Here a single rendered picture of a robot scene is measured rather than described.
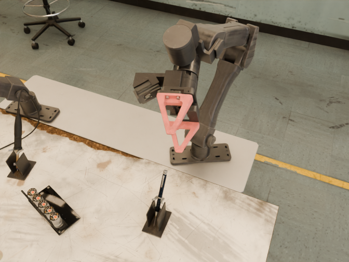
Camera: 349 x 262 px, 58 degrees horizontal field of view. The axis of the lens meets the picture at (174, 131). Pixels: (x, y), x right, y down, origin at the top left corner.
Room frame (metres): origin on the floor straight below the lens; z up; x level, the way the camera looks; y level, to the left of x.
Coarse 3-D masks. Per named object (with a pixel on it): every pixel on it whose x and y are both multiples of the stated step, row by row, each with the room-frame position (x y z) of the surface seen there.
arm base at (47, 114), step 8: (16, 104) 0.90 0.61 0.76; (24, 104) 0.84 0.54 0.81; (32, 104) 0.85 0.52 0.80; (40, 104) 0.89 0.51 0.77; (8, 112) 0.87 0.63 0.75; (16, 112) 0.86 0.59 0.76; (24, 112) 0.85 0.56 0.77; (32, 112) 0.85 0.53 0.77; (40, 112) 0.86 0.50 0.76; (48, 112) 0.86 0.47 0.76; (56, 112) 0.86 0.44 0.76; (40, 120) 0.83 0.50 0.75; (48, 120) 0.82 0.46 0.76
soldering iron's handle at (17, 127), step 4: (16, 116) 0.68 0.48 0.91; (20, 116) 0.68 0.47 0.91; (16, 120) 0.67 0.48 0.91; (20, 120) 0.67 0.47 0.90; (16, 124) 0.66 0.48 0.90; (20, 124) 0.67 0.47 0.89; (16, 128) 0.65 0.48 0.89; (20, 128) 0.66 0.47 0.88; (16, 132) 0.65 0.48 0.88; (20, 132) 0.65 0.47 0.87; (16, 136) 0.64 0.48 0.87; (20, 136) 0.65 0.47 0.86; (16, 140) 0.63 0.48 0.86; (20, 140) 0.64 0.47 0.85; (16, 144) 0.63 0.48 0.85; (20, 144) 0.63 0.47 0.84; (16, 148) 0.62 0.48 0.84; (20, 148) 0.62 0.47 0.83
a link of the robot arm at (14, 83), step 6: (0, 78) 0.85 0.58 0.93; (6, 78) 0.86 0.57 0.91; (12, 78) 0.88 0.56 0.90; (18, 78) 0.90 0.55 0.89; (0, 84) 0.82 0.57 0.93; (6, 84) 0.83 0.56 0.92; (12, 84) 0.83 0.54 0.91; (18, 84) 0.85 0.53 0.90; (0, 90) 0.81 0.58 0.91; (6, 90) 0.82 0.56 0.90; (12, 90) 0.83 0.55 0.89; (0, 96) 0.81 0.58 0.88; (6, 96) 0.81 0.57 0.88; (12, 96) 0.82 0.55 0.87
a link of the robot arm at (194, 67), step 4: (196, 56) 0.58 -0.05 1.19; (196, 60) 0.57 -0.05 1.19; (200, 60) 0.59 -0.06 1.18; (188, 64) 0.55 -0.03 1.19; (192, 64) 0.55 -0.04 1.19; (196, 64) 0.56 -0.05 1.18; (176, 68) 0.55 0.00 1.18; (180, 68) 0.54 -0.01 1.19; (184, 68) 0.54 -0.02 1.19; (188, 68) 0.54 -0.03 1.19; (192, 68) 0.55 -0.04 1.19; (196, 68) 0.55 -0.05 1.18; (188, 72) 0.54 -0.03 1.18; (192, 72) 0.54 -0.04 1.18; (196, 72) 0.54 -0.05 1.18
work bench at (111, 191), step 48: (0, 144) 0.71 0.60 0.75; (48, 144) 0.71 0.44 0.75; (96, 144) 0.71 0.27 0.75; (0, 192) 0.52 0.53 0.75; (96, 192) 0.52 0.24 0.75; (144, 192) 0.52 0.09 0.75; (192, 192) 0.52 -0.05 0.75; (0, 240) 0.37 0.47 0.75; (48, 240) 0.37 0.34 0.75; (96, 240) 0.37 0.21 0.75; (144, 240) 0.37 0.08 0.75; (192, 240) 0.37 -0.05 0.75; (240, 240) 0.37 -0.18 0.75
